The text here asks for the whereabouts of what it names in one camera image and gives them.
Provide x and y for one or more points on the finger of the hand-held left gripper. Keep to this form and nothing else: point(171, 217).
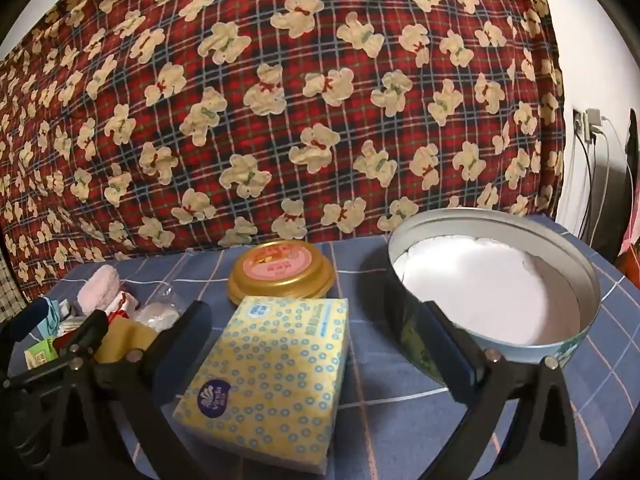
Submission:
point(87, 332)
point(22, 315)

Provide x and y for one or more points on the small gold tin pink label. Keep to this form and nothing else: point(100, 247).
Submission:
point(280, 272)

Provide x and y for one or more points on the red plaid bear printed blanket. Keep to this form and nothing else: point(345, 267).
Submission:
point(300, 110)

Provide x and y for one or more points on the round metal tin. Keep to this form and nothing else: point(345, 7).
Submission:
point(500, 350)

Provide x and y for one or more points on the pink fluffy towel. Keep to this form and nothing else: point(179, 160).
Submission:
point(100, 290)

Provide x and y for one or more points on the blue checked sheet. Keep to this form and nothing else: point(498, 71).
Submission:
point(380, 410)

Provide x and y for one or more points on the red plastic bag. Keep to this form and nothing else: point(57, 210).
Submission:
point(629, 262)

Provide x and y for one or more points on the mustard yellow cloth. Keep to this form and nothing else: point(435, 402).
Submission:
point(125, 340)

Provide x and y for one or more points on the wall socket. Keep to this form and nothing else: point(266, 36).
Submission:
point(579, 125)

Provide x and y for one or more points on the white charger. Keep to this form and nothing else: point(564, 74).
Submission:
point(594, 120)

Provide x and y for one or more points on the white paper tin liner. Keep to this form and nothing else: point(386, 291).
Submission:
point(480, 290)

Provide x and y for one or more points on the green packet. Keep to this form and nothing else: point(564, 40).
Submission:
point(42, 355)

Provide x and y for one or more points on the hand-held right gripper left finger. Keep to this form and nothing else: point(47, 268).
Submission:
point(192, 322)

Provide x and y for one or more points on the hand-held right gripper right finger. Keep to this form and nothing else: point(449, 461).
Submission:
point(452, 347)

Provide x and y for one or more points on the white and red soft cloth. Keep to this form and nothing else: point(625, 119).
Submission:
point(122, 307)

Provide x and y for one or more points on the clear plastic bag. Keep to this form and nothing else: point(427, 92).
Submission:
point(155, 315)

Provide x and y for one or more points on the teal cloth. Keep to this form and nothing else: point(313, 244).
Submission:
point(52, 315)

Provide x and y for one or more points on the yellow tissue pack blue circles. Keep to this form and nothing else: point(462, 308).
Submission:
point(270, 380)

